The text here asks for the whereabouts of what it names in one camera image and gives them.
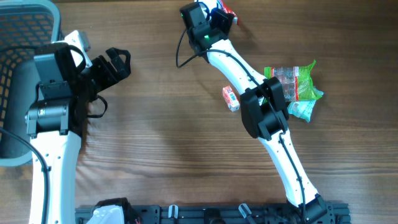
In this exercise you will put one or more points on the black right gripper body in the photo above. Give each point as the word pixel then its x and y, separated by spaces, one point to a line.
pixel 219 22

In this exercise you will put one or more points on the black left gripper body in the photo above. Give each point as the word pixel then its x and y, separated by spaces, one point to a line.
pixel 101 75

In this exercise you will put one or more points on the red stick sachet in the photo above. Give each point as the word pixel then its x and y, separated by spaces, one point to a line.
pixel 229 11

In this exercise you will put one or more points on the red tissue packet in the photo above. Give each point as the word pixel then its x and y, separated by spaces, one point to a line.
pixel 230 98

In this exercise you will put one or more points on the green snack bag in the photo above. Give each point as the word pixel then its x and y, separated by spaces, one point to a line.
pixel 297 83

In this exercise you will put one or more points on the teal white tissue pack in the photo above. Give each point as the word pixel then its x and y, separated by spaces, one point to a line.
pixel 302 109

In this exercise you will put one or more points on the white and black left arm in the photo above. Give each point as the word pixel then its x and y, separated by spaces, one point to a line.
pixel 56 119

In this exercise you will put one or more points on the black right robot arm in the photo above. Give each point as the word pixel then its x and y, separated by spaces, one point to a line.
pixel 263 108

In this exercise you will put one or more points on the grey plastic mesh basket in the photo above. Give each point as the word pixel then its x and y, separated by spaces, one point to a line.
pixel 24 25

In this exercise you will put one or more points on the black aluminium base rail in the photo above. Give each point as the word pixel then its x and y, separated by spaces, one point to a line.
pixel 265 214

